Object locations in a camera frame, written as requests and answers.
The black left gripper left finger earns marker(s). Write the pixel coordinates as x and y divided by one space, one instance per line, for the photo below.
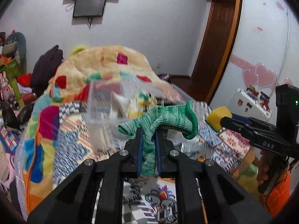
93 189

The yellow plush toy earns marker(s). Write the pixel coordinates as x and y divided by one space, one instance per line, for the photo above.
215 117

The green cardboard box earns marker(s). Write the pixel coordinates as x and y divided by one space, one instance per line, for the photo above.
12 71

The brown wooden door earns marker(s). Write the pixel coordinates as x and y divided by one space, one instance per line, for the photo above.
215 49

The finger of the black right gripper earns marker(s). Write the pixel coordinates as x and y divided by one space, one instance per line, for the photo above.
242 124

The small dark wall monitor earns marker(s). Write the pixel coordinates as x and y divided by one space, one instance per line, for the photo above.
89 8

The colourful patchwork fleece blanket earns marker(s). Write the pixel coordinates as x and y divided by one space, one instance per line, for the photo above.
69 86

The patterned bed sheet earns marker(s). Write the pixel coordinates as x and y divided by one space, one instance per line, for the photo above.
158 199

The clear plastic storage box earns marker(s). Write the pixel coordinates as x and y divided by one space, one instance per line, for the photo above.
107 102

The grey plush toy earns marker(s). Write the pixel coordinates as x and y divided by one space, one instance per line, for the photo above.
15 47

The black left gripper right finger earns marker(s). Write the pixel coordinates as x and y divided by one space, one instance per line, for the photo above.
205 193

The green knitted glove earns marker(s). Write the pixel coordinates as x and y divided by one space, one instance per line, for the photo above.
181 118

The hand in orange sleeve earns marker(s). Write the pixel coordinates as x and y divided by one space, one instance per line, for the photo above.
264 166

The pink bunny doll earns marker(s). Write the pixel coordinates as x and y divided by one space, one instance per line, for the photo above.
6 89

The red thermos bottle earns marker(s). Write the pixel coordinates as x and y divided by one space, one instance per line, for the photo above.
29 98

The black white checkered cloth bag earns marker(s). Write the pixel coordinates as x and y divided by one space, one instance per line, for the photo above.
131 192

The dark purple garment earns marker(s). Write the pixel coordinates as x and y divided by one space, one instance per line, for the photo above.
44 69

